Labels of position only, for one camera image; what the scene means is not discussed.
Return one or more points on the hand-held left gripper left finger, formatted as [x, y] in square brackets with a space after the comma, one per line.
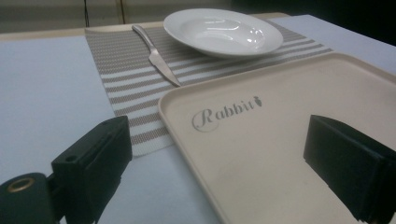
[93, 161]

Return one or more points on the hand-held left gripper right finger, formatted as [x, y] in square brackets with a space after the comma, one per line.
[351, 158]

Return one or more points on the beige plastic tray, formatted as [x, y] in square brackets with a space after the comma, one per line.
[274, 140]

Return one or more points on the striped woven placemat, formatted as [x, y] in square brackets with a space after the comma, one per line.
[134, 77]

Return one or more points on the silver table knife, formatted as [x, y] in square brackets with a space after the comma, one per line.
[157, 59]

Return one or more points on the white deep plate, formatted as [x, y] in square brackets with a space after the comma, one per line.
[222, 32]

